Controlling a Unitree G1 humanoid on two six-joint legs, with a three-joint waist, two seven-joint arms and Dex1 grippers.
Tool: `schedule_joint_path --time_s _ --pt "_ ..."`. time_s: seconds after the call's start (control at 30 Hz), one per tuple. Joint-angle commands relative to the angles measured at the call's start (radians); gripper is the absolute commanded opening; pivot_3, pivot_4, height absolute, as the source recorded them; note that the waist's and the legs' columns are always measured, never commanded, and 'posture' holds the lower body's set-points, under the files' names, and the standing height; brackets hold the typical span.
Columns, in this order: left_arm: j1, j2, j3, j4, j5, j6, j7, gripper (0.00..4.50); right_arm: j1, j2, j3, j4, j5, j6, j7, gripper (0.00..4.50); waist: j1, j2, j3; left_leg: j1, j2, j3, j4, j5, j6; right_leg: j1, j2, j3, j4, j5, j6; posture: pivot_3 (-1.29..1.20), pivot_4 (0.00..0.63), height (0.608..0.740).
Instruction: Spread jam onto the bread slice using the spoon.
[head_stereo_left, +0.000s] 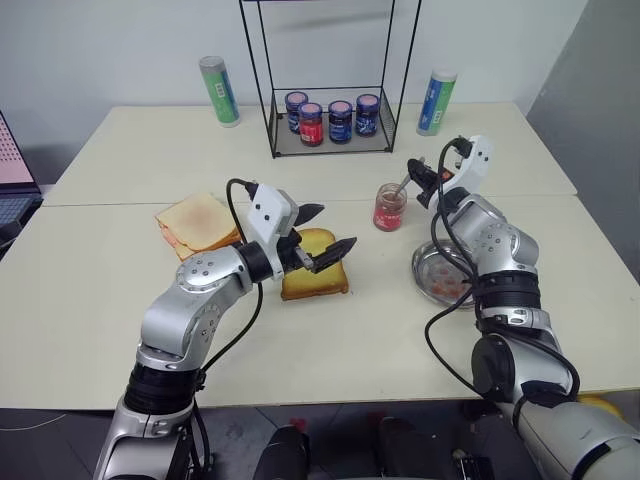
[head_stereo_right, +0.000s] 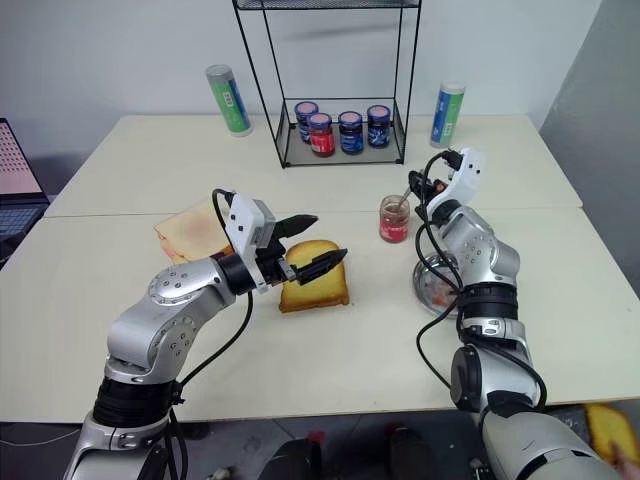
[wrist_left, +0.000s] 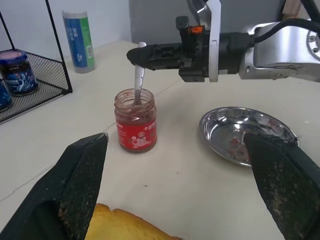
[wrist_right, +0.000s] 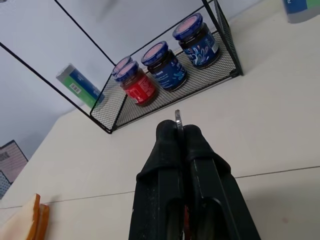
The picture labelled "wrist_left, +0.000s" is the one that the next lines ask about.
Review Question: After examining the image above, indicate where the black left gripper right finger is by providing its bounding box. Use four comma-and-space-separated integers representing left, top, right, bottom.
243, 133, 320, 240

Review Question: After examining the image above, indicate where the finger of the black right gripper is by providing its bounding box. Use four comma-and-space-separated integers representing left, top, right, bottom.
139, 63, 181, 72
126, 43, 187, 66

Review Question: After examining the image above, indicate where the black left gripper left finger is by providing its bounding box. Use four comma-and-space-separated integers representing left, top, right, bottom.
0, 132, 110, 240

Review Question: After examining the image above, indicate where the metal spoon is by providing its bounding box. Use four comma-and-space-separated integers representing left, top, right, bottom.
133, 41, 148, 106

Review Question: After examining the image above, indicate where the yellow bread slice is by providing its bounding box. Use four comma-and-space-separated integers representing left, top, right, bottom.
84, 202, 184, 240

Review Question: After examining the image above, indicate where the red label jam jar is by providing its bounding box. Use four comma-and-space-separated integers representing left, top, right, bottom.
114, 87, 159, 154

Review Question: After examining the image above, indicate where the blue label jam jar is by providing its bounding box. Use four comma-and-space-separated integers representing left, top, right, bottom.
0, 78, 13, 112
0, 49, 39, 97

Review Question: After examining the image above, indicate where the stainless steel plate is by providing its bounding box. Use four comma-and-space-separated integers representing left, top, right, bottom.
198, 106, 300, 168

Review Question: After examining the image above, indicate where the blue green bag roll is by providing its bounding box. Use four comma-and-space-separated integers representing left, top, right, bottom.
61, 10, 97, 74

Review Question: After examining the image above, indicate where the wooden board piece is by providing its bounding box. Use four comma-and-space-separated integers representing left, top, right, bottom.
281, 0, 305, 21

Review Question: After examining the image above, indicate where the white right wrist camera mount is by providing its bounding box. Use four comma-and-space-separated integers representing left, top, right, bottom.
193, 0, 222, 83

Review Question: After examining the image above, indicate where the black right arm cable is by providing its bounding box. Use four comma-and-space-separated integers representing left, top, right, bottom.
241, 18, 320, 42

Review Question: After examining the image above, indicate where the black wire rack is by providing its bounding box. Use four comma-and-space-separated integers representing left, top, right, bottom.
0, 0, 74, 125

